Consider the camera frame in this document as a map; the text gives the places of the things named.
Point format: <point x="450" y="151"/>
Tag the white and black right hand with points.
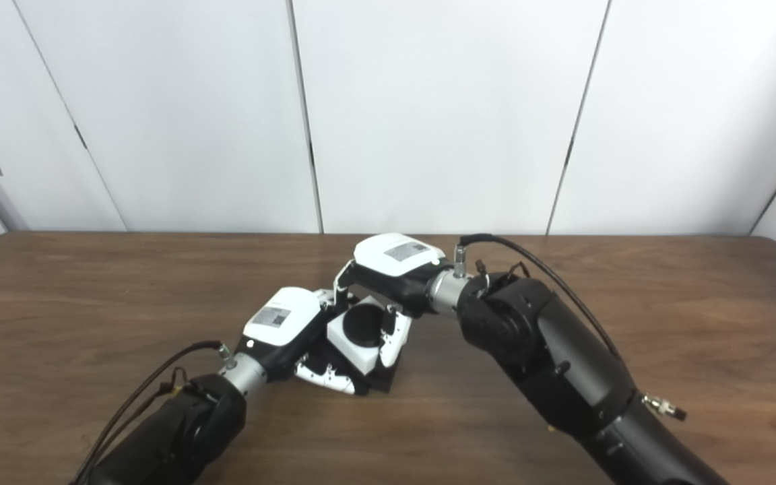
<point x="395" y="266"/>

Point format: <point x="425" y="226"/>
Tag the white and black left hand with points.
<point x="280" y="320"/>

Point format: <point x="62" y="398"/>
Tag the black peg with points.
<point x="363" y="325"/>

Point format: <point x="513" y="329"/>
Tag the white square piece with hole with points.
<point x="351" y="353"/>

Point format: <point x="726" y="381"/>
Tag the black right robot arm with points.
<point x="556" y="357"/>

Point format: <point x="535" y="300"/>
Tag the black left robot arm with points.
<point x="172" y="431"/>

